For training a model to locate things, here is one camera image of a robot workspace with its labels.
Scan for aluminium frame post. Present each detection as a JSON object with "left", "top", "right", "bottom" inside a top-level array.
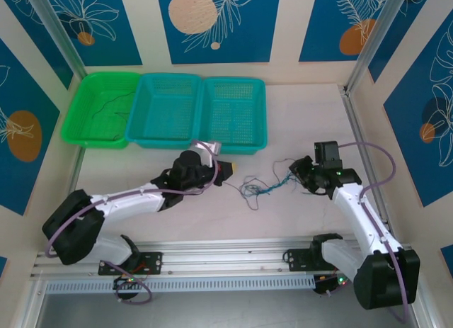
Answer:
[
  {"left": 24, "top": 0, "right": 88, "bottom": 79},
  {"left": 345, "top": 0, "right": 404, "bottom": 95}
]

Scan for purple cable loop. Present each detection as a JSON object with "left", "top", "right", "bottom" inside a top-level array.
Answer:
[{"left": 115, "top": 276, "right": 154, "bottom": 304}]

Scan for thin wire bundle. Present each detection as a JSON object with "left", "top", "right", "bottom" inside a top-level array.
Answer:
[{"left": 226, "top": 159, "right": 295, "bottom": 212}]

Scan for grey slotted cable duct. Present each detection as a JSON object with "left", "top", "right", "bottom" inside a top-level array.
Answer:
[{"left": 45, "top": 273, "right": 316, "bottom": 294}]

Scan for green perforated plastic basket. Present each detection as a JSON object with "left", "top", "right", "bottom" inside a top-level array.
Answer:
[{"left": 60, "top": 72, "right": 142, "bottom": 150}]

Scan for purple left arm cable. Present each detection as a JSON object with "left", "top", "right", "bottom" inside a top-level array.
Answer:
[{"left": 45, "top": 140, "right": 219, "bottom": 259}]

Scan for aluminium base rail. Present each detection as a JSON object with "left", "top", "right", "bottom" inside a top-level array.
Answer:
[{"left": 33, "top": 237, "right": 358, "bottom": 278}]

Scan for black controller board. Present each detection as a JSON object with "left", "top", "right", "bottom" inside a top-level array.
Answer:
[
  {"left": 113, "top": 275, "right": 142, "bottom": 290},
  {"left": 313, "top": 273, "right": 355, "bottom": 297}
]

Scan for blue poster with orange circle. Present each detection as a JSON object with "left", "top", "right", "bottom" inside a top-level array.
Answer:
[{"left": 299, "top": 0, "right": 392, "bottom": 63}]

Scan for teal perforated plastic basket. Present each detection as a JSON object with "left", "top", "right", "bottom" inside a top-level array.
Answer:
[
  {"left": 196, "top": 77, "right": 270, "bottom": 155},
  {"left": 125, "top": 72, "right": 203, "bottom": 152}
]

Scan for dark thin cable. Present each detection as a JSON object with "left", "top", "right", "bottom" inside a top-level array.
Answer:
[{"left": 91, "top": 93, "right": 136, "bottom": 142}]

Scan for blue thin cable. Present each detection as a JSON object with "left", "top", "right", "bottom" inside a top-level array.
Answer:
[{"left": 261, "top": 171, "right": 309, "bottom": 198}]

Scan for blue poster with flower outline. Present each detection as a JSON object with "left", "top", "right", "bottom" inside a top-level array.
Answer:
[{"left": 42, "top": 0, "right": 143, "bottom": 67}]

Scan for blue floral wall poster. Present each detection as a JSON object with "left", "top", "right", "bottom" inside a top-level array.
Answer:
[
  {"left": 384, "top": 12, "right": 453, "bottom": 208},
  {"left": 0, "top": 0, "right": 75, "bottom": 91},
  {"left": 0, "top": 37, "right": 62, "bottom": 216},
  {"left": 367, "top": 0, "right": 453, "bottom": 84}
]

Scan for teal thin cable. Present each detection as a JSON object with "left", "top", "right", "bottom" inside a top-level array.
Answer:
[{"left": 239, "top": 181, "right": 284, "bottom": 201}]

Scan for blue poster with peach circle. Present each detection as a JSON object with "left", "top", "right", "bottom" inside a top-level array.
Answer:
[{"left": 156, "top": 0, "right": 282, "bottom": 65}]

